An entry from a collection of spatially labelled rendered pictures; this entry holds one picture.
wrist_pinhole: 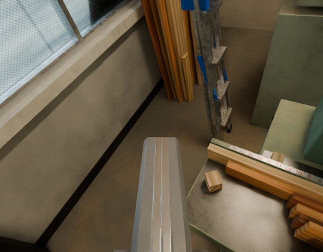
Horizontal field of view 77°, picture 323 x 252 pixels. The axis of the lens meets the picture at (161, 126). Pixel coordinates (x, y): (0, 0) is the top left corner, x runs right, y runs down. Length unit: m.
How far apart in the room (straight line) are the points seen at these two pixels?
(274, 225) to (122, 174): 1.30
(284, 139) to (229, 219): 0.36
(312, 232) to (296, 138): 0.37
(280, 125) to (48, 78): 1.10
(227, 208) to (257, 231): 0.07
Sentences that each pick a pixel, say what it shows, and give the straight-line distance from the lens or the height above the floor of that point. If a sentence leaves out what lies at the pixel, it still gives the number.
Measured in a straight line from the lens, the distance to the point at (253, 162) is 0.53.
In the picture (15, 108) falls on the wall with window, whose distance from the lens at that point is 1.18.
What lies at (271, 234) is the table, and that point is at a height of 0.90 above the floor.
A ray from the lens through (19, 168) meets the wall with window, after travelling 1.33.
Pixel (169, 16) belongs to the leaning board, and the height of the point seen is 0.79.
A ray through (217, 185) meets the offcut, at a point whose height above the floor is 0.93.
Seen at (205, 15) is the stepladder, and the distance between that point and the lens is 1.02.
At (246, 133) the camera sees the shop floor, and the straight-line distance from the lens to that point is 1.75.
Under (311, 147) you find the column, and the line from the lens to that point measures 0.70.
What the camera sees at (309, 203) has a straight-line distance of 0.52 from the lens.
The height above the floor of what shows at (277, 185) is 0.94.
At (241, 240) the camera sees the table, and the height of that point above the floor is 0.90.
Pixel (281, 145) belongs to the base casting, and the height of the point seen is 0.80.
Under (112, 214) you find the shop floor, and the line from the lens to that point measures 1.59.
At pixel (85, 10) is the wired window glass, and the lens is 1.48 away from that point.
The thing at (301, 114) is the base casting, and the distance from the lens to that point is 0.85.
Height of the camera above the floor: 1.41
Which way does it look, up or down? 51 degrees down
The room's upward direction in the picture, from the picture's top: 17 degrees counter-clockwise
